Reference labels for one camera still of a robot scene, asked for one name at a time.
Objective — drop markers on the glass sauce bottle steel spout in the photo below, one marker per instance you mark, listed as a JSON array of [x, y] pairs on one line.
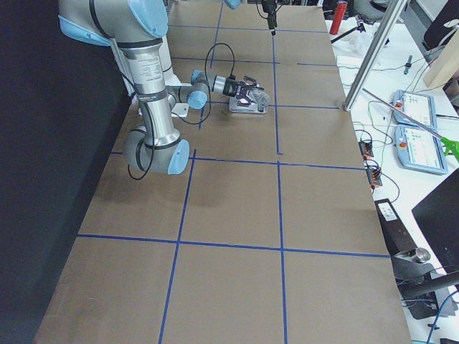
[[259, 100]]

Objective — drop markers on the upper teach pendant tablet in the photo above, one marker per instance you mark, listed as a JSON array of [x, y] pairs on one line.
[[418, 106]]

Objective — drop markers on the orange black connector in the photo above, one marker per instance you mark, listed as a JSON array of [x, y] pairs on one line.
[[366, 150], [374, 176]]

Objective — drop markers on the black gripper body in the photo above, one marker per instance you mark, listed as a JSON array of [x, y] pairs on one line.
[[270, 11], [230, 87]]

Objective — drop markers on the teach pendant tablet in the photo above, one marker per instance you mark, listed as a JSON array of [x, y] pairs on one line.
[[418, 106], [419, 150]]

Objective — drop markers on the upper orange black connector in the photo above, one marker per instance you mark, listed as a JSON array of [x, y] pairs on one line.
[[366, 150]]

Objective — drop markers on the aluminium frame post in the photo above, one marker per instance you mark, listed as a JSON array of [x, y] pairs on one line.
[[389, 20]]

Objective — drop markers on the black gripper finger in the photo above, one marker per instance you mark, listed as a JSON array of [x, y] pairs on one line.
[[250, 83], [244, 100], [272, 24]]

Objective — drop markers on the red cylinder can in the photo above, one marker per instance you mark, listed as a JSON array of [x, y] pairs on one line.
[[340, 10]]

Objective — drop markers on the silver digital kitchen scale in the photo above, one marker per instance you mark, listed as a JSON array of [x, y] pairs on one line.
[[235, 109]]

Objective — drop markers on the lower teach pendant tablet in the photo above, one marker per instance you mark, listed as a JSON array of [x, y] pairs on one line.
[[419, 150]]

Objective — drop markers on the black monitor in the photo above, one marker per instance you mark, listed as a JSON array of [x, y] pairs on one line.
[[437, 217]]

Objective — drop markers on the white pedestal column base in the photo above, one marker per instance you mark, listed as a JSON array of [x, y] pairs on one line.
[[161, 94]]

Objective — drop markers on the green tipped metal rod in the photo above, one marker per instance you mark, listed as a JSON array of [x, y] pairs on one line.
[[451, 146]]

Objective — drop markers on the black box white label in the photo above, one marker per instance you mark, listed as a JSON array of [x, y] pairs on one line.
[[396, 235]]

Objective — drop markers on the lower orange black connector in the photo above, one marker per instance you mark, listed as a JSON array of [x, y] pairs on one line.
[[374, 176]]

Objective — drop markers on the wooden board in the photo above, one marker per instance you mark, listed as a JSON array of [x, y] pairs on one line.
[[446, 65]]

